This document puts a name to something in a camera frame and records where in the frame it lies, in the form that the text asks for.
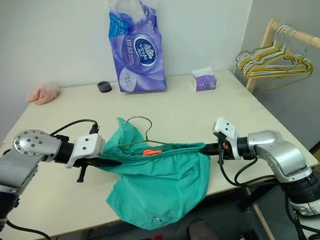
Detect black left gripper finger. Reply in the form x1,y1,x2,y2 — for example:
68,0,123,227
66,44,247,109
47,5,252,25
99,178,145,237
76,165,89,184
94,159,123,167

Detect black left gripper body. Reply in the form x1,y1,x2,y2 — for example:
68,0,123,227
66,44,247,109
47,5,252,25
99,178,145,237
72,156,104,168

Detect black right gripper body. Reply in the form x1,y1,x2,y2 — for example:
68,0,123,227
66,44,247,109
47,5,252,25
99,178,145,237
213,135,235,159

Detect olive wire hanger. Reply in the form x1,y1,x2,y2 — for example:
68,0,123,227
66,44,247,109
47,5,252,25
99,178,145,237
118,115,176,149

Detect green shorts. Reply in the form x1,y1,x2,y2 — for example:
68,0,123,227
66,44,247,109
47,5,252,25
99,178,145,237
99,117,212,231

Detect small purple tissue box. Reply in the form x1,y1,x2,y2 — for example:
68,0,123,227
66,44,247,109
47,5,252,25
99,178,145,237
191,66,218,92

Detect black round cap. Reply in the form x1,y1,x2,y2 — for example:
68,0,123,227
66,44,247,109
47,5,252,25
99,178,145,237
96,80,113,94

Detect dark rounded shape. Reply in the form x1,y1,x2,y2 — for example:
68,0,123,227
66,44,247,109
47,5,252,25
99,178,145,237
188,218,219,240

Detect pink cloth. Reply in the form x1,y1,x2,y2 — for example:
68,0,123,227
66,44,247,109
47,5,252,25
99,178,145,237
25,83,61,106

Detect bundle of hangers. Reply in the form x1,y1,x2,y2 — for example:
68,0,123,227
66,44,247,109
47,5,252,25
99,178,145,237
238,39,315,80

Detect large purple tissue pack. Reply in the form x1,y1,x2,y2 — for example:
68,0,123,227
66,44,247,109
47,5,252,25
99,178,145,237
107,0,168,94

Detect wooden clothes rack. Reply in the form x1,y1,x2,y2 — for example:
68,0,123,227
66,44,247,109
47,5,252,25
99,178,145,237
245,17,320,91

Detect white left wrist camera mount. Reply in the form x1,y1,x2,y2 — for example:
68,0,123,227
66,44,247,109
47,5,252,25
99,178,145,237
65,133,106,169

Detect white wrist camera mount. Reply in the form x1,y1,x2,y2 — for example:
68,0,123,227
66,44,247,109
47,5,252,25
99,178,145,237
65,133,106,169
212,116,242,161

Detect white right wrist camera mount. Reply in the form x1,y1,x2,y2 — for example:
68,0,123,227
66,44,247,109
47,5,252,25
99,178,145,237
212,116,242,161

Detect black table frame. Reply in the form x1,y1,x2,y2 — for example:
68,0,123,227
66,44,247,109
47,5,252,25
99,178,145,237
236,174,282,214

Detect bunch of wire hangers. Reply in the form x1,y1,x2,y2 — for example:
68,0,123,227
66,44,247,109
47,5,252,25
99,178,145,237
236,22,311,76

